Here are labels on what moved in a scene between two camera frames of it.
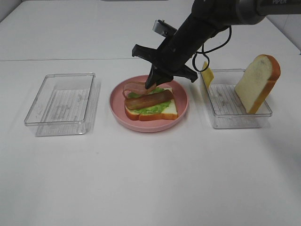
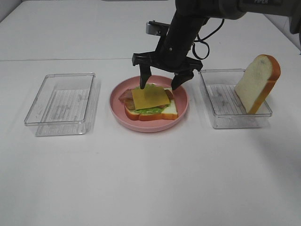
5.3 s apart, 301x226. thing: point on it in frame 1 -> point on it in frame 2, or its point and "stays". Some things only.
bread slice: x=257 y=82 stays
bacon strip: x=137 y=87 -> x=126 y=98
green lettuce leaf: x=154 y=108 stays
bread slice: x=170 y=112 stays
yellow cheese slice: x=208 y=74 -> x=150 y=97
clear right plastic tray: x=225 y=110 stays
